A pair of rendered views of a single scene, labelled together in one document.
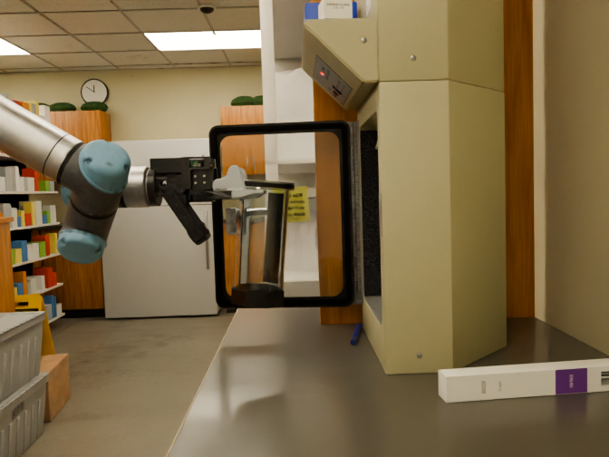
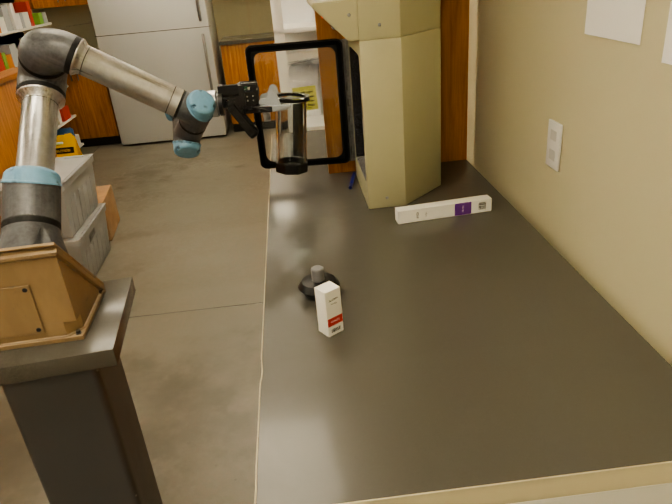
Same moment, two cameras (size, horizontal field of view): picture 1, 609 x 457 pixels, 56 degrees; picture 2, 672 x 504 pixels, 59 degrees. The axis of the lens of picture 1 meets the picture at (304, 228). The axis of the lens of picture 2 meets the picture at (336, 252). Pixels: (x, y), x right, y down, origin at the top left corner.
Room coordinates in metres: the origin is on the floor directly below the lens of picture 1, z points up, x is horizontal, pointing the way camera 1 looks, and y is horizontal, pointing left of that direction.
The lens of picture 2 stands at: (-0.69, 0.04, 1.59)
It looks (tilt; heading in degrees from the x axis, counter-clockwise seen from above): 26 degrees down; 358
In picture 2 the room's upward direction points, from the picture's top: 5 degrees counter-clockwise
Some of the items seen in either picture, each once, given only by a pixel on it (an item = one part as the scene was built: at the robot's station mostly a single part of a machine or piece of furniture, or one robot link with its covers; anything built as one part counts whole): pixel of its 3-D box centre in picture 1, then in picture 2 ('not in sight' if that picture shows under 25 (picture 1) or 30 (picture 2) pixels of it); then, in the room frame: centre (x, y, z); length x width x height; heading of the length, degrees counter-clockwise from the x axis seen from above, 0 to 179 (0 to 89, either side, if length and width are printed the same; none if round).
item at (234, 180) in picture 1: (236, 181); (274, 100); (1.02, 0.12, 1.26); 0.09 x 0.03 x 0.06; 67
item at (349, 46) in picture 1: (334, 72); (330, 18); (1.08, -0.06, 1.46); 0.32 x 0.11 x 0.10; 1
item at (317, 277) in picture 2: not in sight; (318, 280); (0.45, 0.04, 0.97); 0.09 x 0.09 x 0.07
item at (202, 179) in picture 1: (184, 181); (239, 98); (1.06, 0.22, 1.27); 0.12 x 0.08 x 0.09; 91
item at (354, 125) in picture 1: (356, 214); (349, 102); (1.23, -0.11, 1.19); 0.03 x 0.02 x 0.39; 1
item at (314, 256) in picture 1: (281, 216); (299, 106); (1.24, 0.05, 1.19); 0.30 x 0.01 x 0.40; 85
